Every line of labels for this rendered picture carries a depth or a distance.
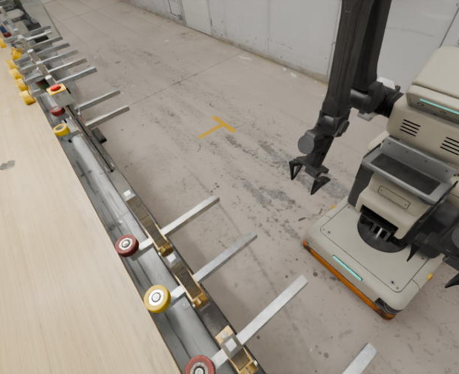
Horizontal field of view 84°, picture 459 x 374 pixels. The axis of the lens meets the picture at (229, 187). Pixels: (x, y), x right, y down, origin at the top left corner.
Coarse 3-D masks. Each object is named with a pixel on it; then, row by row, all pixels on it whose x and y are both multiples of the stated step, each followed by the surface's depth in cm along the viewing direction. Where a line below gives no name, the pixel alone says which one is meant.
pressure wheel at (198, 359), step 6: (192, 360) 69; (198, 360) 69; (204, 360) 69; (210, 360) 69; (186, 366) 69; (192, 366) 69; (198, 366) 69; (204, 366) 68; (210, 366) 68; (186, 372) 68; (192, 372) 68; (198, 372) 67; (204, 372) 68; (210, 372) 67
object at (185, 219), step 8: (208, 200) 113; (216, 200) 114; (200, 208) 111; (208, 208) 113; (184, 216) 109; (192, 216) 109; (176, 224) 107; (184, 224) 109; (168, 232) 105; (144, 248) 101; (136, 256) 101
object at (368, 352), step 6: (366, 348) 72; (372, 348) 72; (360, 354) 71; (366, 354) 71; (372, 354) 71; (354, 360) 71; (360, 360) 71; (366, 360) 70; (348, 366) 70; (354, 366) 70; (360, 366) 70; (366, 366) 70; (342, 372) 71; (348, 372) 69; (354, 372) 69; (360, 372) 69
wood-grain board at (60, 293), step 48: (0, 48) 259; (0, 96) 188; (0, 144) 148; (48, 144) 143; (0, 192) 122; (48, 192) 118; (0, 240) 104; (48, 240) 101; (96, 240) 98; (0, 288) 90; (48, 288) 88; (96, 288) 86; (0, 336) 80; (48, 336) 78; (96, 336) 77; (144, 336) 75
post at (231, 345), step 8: (232, 336) 54; (224, 344) 53; (232, 344) 53; (240, 344) 54; (232, 352) 53; (240, 352) 55; (232, 360) 55; (240, 360) 61; (248, 360) 70; (240, 368) 69
